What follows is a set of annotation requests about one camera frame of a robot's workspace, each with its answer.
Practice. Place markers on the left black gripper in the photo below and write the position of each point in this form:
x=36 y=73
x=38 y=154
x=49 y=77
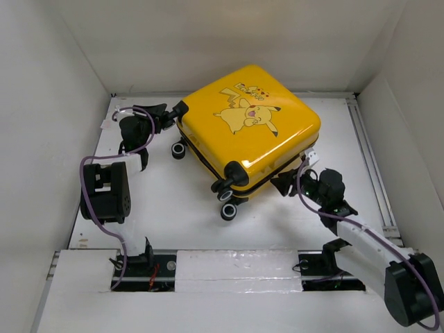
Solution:
x=159 y=114

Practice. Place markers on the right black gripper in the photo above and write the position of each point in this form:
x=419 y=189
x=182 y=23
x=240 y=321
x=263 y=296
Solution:
x=284 y=180

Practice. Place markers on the yellow hard-shell suitcase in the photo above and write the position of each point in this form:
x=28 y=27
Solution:
x=245 y=128

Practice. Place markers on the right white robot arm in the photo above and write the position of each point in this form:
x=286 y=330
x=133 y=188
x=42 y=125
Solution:
x=407 y=282

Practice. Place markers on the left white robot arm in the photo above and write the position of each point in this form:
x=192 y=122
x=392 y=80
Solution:
x=104 y=185

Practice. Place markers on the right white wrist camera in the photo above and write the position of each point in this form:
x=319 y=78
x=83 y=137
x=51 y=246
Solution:
x=311 y=157

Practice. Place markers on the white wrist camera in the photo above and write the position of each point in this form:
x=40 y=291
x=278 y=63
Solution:
x=117 y=115
x=311 y=157

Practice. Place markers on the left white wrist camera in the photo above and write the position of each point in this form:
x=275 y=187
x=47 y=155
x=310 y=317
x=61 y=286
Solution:
x=117 y=115

